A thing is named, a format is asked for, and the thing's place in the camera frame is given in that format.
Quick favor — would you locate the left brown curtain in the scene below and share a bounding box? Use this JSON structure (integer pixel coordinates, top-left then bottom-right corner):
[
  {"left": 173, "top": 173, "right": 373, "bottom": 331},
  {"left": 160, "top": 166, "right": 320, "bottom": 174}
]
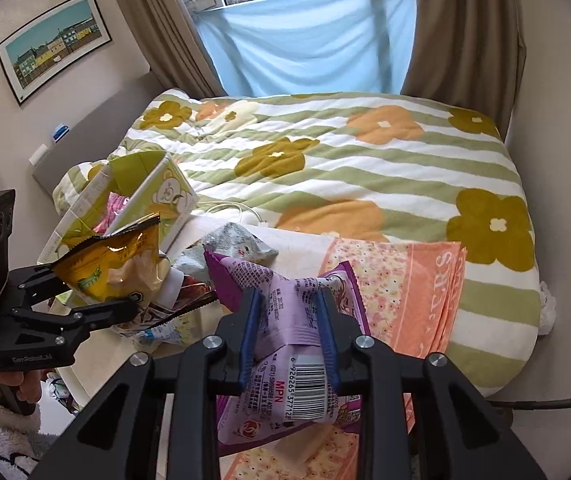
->
[{"left": 116, "top": 0, "right": 225, "bottom": 99}]

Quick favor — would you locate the right brown curtain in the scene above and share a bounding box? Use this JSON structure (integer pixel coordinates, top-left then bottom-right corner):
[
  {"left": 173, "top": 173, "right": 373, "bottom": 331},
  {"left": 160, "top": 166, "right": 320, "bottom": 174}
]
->
[{"left": 401, "top": 0, "right": 526, "bottom": 136}]

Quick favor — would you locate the floral striped quilt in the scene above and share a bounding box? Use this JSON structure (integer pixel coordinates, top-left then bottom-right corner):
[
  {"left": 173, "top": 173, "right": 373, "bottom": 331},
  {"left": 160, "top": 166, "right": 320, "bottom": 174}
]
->
[{"left": 52, "top": 88, "right": 541, "bottom": 399}]

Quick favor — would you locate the blue white brush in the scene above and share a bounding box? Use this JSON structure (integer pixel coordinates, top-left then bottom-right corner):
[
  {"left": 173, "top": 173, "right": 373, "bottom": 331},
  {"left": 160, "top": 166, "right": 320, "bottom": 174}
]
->
[{"left": 52, "top": 124, "right": 70, "bottom": 143}]

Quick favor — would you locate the grey headboard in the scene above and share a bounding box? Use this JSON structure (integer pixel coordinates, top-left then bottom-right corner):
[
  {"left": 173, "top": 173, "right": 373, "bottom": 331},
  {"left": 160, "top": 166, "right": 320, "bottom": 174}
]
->
[{"left": 32, "top": 72, "right": 164, "bottom": 194}]

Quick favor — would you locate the white fleece sleeve forearm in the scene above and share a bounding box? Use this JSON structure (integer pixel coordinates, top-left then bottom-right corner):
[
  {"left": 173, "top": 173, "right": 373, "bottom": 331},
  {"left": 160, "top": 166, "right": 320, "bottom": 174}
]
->
[{"left": 0, "top": 393, "right": 57, "bottom": 479}]

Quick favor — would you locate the pink strawberry candy bag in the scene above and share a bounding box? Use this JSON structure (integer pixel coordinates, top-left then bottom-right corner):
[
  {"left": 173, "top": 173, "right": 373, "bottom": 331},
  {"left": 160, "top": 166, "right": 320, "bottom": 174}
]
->
[{"left": 94, "top": 192, "right": 129, "bottom": 235}]

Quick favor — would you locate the green cardboard box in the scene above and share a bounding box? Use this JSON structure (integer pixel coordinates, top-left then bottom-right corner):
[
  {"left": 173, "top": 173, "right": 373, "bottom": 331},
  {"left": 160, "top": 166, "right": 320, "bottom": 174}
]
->
[{"left": 38, "top": 151, "right": 198, "bottom": 263}]

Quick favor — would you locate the person's left hand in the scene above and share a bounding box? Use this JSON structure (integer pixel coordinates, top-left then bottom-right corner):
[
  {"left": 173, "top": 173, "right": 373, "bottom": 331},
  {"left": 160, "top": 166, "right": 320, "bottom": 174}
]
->
[{"left": 0, "top": 370, "right": 47, "bottom": 404}]

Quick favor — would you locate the purple snack bag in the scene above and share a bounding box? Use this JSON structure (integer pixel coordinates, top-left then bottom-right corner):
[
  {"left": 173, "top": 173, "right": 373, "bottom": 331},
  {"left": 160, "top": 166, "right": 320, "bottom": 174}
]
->
[{"left": 205, "top": 252, "right": 370, "bottom": 456}]

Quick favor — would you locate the framed city picture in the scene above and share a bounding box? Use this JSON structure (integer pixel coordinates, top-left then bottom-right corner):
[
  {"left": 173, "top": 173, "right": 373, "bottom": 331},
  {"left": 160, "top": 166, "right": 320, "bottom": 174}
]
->
[{"left": 0, "top": 0, "right": 112, "bottom": 105}]

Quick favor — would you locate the light blue cloth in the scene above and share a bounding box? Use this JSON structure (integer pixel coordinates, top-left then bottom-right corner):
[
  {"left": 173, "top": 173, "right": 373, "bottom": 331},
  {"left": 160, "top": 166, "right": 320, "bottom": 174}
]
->
[{"left": 196, "top": 0, "right": 417, "bottom": 98}]

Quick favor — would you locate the blue white snack bag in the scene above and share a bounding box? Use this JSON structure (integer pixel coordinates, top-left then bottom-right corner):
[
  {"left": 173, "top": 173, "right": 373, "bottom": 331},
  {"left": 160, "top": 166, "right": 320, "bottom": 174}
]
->
[{"left": 113, "top": 311, "right": 202, "bottom": 350}]

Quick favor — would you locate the yellow chip bag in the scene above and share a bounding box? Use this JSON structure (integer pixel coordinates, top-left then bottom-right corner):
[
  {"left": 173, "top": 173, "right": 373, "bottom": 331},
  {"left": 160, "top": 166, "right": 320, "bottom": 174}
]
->
[{"left": 50, "top": 214, "right": 170, "bottom": 308}]

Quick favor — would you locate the orange floral towel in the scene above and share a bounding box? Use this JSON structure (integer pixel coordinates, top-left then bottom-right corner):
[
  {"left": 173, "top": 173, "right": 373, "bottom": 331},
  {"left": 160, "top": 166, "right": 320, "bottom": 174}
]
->
[{"left": 225, "top": 238, "right": 465, "bottom": 479}]

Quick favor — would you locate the brown curtain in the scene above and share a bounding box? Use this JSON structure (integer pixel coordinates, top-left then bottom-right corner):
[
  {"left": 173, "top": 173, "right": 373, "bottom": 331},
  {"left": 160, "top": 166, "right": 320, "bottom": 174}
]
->
[
  {"left": 401, "top": 0, "right": 526, "bottom": 136},
  {"left": 116, "top": 0, "right": 225, "bottom": 99}
]

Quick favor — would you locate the black lamp stand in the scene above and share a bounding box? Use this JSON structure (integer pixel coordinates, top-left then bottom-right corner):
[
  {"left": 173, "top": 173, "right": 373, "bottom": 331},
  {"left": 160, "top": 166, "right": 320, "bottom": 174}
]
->
[{"left": 489, "top": 398, "right": 571, "bottom": 411}]

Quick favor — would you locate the grey white printed bag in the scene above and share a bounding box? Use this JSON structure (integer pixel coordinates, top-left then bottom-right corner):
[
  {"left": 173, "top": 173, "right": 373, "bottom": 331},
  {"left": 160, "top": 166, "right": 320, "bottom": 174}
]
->
[{"left": 173, "top": 222, "right": 278, "bottom": 285}]

